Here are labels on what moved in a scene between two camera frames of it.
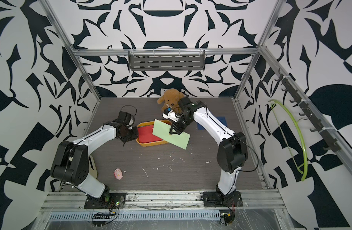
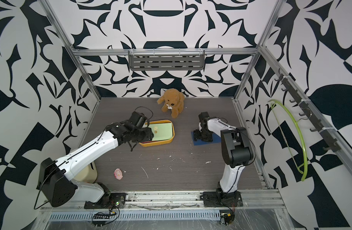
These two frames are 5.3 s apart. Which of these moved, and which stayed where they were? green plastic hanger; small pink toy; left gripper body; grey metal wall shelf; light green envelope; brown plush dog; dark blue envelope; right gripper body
Moved: light green envelope; left gripper body; right gripper body; dark blue envelope
Stayed: brown plush dog; small pink toy; green plastic hanger; grey metal wall shelf
